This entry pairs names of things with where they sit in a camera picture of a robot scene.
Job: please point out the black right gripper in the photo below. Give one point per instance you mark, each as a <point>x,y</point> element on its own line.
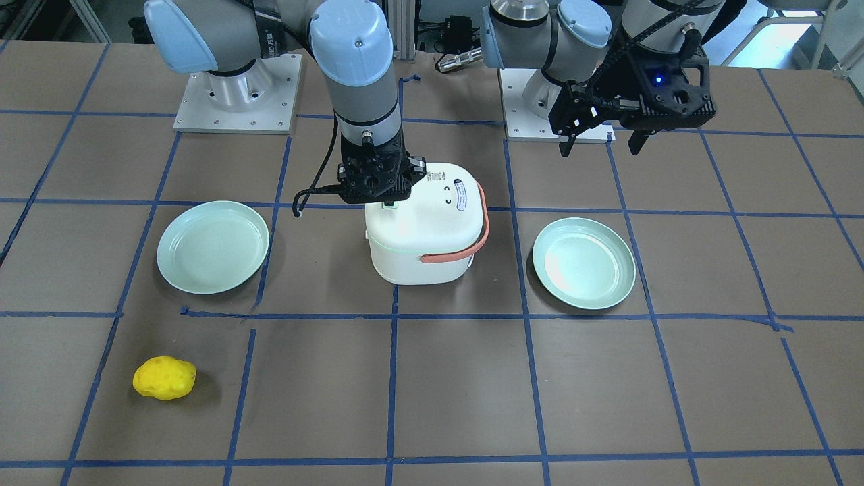
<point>416,169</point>

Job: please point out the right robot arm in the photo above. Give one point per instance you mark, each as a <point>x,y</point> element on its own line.
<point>244,59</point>

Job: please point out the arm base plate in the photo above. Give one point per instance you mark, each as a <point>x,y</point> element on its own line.
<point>261,100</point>
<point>527,98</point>

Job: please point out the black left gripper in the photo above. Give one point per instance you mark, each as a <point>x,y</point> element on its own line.
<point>619,88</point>

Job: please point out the green plate near right arm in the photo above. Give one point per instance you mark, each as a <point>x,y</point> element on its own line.
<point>213,247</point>

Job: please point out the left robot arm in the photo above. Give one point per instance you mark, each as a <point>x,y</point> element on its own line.
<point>570,40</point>

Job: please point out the white rice cooker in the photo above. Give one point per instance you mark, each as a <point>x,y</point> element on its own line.
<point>431,237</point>

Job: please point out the green plate near left arm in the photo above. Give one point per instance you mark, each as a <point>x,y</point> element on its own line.
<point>584,263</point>

